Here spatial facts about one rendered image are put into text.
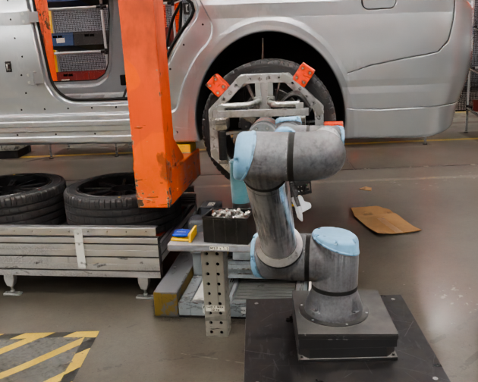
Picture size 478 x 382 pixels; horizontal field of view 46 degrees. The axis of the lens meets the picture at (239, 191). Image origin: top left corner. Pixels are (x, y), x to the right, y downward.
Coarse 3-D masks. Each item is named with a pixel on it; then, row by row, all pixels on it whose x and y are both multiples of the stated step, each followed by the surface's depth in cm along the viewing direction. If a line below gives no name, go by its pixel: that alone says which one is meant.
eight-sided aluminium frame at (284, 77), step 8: (240, 80) 262; (248, 80) 262; (256, 80) 261; (264, 80) 261; (272, 80) 260; (280, 80) 260; (288, 80) 259; (232, 88) 264; (240, 88) 268; (296, 88) 259; (304, 88) 263; (224, 96) 266; (232, 96) 269; (312, 96) 259; (216, 104) 267; (312, 104) 262; (320, 104) 260; (320, 112) 260; (320, 120) 262; (216, 136) 271; (216, 144) 272; (216, 152) 273; (216, 160) 274
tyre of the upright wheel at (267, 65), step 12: (264, 60) 268; (276, 60) 268; (240, 72) 270; (252, 72) 269; (264, 72) 268; (276, 72) 267; (288, 72) 266; (312, 84) 266; (216, 96) 274; (324, 96) 267; (324, 108) 268; (204, 120) 279; (324, 120) 270; (204, 132) 280; (204, 144) 283
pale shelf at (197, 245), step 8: (200, 232) 255; (256, 232) 251; (192, 240) 244; (200, 240) 244; (168, 248) 241; (176, 248) 241; (184, 248) 240; (192, 248) 240; (200, 248) 239; (208, 248) 239; (216, 248) 238; (224, 248) 237; (232, 248) 237; (240, 248) 236; (248, 248) 236
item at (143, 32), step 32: (128, 0) 247; (160, 0) 256; (128, 32) 250; (160, 32) 256; (128, 64) 254; (160, 64) 255; (128, 96) 258; (160, 96) 256; (160, 128) 260; (160, 160) 264; (160, 192) 268
